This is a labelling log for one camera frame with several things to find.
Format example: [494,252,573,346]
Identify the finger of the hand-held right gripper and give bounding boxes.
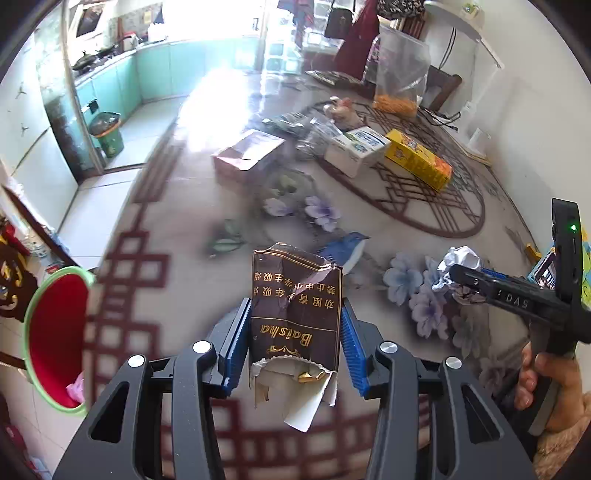
[480,267,555,291]
[449,264,561,330]

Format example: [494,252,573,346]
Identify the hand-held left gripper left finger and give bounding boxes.
[53,298,252,480]

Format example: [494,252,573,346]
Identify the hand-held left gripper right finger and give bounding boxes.
[339,300,539,480]

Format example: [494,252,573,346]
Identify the silver foil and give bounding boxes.
[431,246,490,305]

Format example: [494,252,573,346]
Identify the brown cigarette pack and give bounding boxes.
[249,243,343,432]

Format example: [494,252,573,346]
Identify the yellow cardboard box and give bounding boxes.
[384,129,453,191]

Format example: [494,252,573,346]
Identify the red bucket with green rim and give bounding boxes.
[24,267,95,416]

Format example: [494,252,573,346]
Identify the pink cardboard box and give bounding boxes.
[211,129,287,183]

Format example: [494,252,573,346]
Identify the white green milk carton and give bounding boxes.
[324,127,391,178]

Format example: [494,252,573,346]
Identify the clear plastic wrapper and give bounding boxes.
[295,115,345,160]

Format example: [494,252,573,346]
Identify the green white packet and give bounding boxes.
[262,112,308,136]

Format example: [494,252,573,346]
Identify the person's right forearm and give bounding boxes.
[536,425,591,480]

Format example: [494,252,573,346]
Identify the person's right hand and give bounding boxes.
[515,344,591,432]

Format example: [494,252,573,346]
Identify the white desk lamp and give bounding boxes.
[424,0,504,155]

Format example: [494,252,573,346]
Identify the clear bag of orange snacks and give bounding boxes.
[373,25,430,116]

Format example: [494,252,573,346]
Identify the dark wooden carved chair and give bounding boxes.
[0,185,93,370]

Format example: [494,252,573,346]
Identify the small figurine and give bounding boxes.
[323,97,362,130]

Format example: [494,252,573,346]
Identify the green kitchen waste bin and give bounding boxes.
[89,113,125,158]

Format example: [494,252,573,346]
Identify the black remote control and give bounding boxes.
[305,70,365,89]

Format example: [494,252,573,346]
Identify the dark red hanging garment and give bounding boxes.
[333,0,382,81]

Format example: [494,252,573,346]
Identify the white refrigerator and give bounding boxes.
[0,32,79,213]

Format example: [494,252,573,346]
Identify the black white patterned bag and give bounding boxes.
[376,0,426,19]

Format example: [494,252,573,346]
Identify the teal kitchen cabinets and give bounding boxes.
[74,34,259,125]

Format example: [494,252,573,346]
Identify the black hanging bag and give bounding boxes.
[324,0,355,38]

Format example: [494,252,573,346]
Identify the black wok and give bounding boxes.
[71,46,116,70]

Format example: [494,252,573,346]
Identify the range hood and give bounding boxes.
[74,0,112,38]

